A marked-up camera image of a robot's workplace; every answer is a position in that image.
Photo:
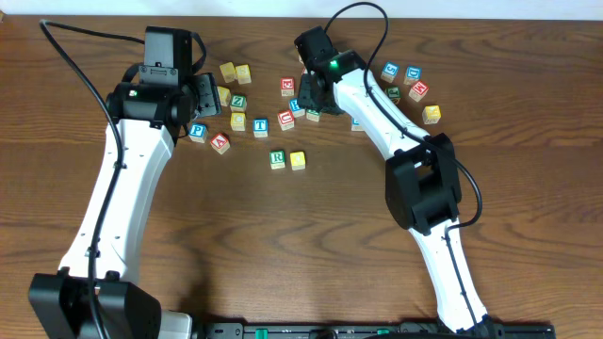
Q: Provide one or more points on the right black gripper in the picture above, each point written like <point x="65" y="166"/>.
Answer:
<point x="305" y="101"/>

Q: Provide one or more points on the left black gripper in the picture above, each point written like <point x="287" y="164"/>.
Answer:
<point x="207" y="95"/>

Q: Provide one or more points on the green B block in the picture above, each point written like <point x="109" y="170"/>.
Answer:
<point x="312" y="115"/>

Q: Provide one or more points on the blue H block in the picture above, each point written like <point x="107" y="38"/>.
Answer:
<point x="296" y="110"/>

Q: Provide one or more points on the blue T block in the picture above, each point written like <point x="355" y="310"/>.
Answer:
<point x="260" y="127"/>

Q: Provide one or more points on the yellow O block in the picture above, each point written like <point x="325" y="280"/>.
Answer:
<point x="297" y="160"/>

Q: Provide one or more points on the green R block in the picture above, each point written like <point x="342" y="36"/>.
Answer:
<point x="277" y="160"/>

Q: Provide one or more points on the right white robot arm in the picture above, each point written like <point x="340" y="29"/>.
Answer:
<point x="422" y="185"/>

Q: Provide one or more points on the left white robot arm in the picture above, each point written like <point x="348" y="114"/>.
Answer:
<point x="95" y="292"/>

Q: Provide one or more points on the yellow block beside Z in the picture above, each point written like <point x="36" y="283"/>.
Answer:
<point x="225" y="96"/>

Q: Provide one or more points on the green Z block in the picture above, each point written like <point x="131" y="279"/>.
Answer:
<point x="238" y="103"/>

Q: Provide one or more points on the red E block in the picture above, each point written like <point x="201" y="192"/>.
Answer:
<point x="287" y="86"/>

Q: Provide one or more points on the blue P block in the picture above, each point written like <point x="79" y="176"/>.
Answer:
<point x="197" y="132"/>

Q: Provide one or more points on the yellow G block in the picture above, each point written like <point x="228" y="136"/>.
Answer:
<point x="238" y="121"/>

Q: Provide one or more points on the yellow block top left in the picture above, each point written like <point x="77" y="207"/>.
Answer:
<point x="228" y="71"/>

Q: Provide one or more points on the red A block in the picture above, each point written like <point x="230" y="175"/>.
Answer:
<point x="220" y="143"/>

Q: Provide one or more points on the red U block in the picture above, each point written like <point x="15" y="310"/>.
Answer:
<point x="286" y="120"/>

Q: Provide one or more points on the yellow S block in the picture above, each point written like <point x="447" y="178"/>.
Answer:
<point x="243" y="74"/>

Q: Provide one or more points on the blue L block lower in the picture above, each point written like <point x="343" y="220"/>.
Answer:
<point x="356" y="126"/>

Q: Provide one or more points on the green J block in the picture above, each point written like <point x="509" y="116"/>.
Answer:
<point x="393" y="93"/>

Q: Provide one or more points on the blue D block right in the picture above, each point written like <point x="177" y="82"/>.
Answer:
<point x="412" y="75"/>

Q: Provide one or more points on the red M block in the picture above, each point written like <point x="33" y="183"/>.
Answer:
<point x="418" y="91"/>

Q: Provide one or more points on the yellow block far left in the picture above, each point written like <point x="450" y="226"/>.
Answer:
<point x="431" y="114"/>

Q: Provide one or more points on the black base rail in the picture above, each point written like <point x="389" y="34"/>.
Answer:
<point x="419" y="330"/>

